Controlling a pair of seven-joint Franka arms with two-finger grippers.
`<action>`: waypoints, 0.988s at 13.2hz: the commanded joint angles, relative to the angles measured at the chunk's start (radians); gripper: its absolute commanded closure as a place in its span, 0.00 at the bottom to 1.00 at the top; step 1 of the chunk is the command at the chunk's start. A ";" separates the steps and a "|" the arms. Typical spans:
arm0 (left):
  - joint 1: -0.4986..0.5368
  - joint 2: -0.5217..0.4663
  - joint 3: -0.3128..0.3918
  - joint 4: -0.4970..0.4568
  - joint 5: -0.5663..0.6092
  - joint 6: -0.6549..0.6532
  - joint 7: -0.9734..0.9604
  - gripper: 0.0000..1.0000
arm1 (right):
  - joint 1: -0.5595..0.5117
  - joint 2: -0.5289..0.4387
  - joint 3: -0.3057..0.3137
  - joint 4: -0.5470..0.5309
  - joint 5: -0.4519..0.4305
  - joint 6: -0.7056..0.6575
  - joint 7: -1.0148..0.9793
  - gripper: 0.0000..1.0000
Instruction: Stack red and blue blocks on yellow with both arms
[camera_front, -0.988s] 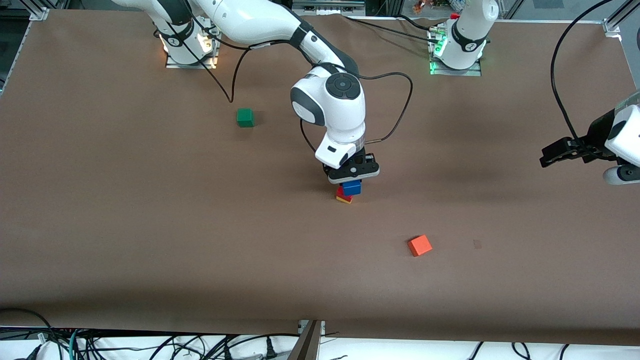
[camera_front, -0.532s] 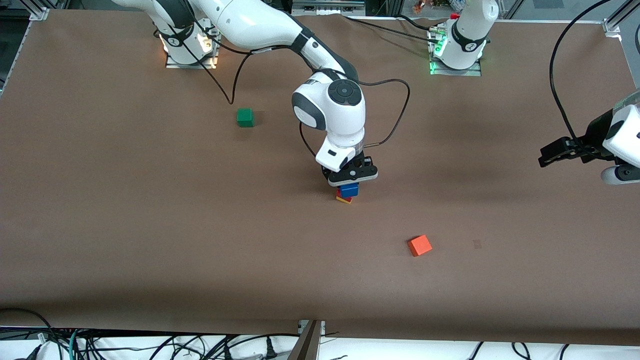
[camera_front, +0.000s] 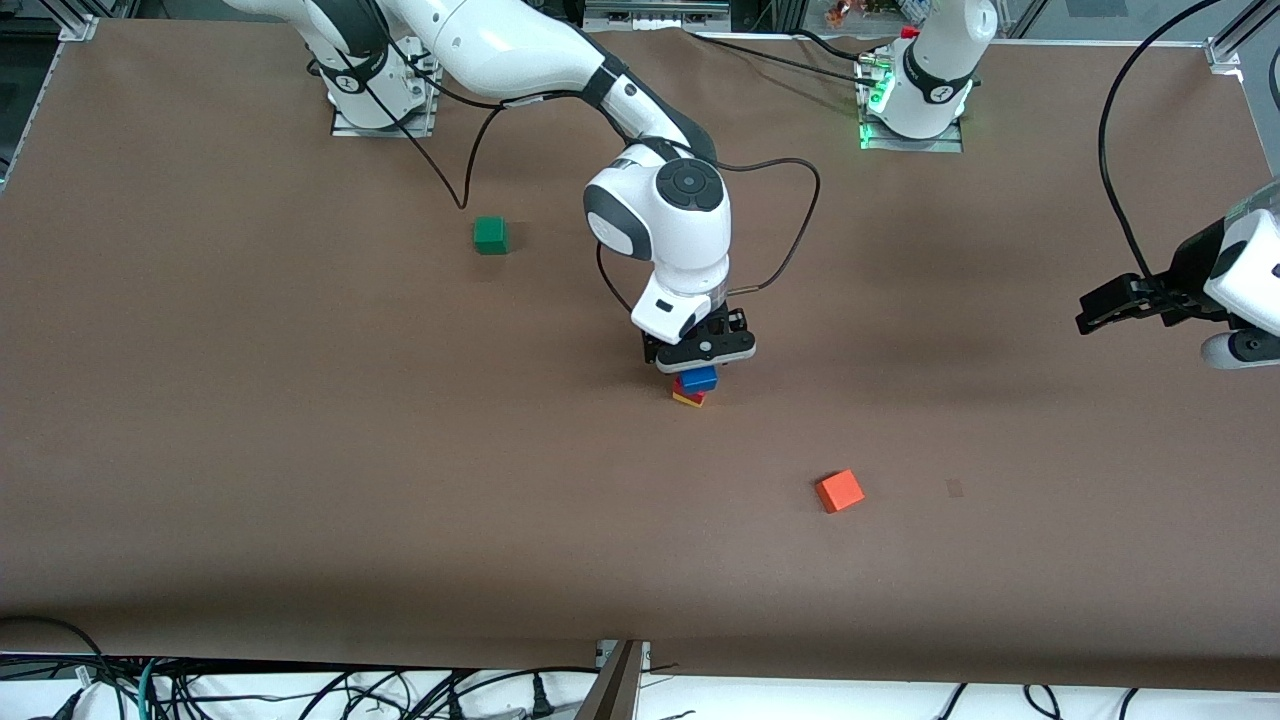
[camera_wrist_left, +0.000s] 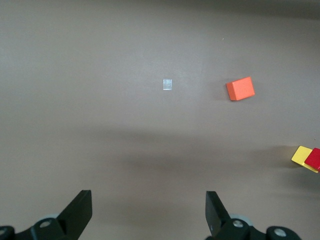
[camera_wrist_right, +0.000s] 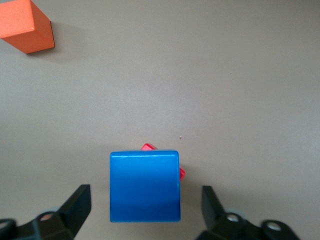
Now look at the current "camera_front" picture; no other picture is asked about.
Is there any orange cube block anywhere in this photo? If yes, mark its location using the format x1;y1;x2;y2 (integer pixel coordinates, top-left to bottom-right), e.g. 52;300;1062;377
815;469;867;515

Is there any brown table cover sheet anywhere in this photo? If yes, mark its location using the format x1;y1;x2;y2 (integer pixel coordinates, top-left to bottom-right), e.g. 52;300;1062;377
0;18;1280;693

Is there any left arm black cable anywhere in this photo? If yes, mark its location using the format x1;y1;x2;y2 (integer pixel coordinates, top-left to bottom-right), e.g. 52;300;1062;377
1097;0;1280;291

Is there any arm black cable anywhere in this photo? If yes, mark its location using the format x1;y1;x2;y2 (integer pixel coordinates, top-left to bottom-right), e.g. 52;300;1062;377
1097;0;1280;291
305;30;823;316

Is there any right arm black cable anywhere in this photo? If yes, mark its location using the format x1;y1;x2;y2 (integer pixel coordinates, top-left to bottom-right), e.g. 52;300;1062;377
305;30;823;316

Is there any aluminium frame profile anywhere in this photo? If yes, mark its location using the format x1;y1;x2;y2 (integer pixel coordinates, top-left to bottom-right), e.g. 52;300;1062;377
1205;0;1280;71

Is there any left arm silver base plate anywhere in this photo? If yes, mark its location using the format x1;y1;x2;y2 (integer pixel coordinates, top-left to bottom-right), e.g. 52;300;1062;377
857;60;966;154

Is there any thin black power cable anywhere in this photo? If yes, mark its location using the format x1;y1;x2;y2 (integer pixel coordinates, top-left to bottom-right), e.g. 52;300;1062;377
793;28;894;64
688;32;869;81

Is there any right arm silver base plate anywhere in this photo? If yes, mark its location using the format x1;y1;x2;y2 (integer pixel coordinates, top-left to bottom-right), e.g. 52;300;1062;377
330;45;442;139

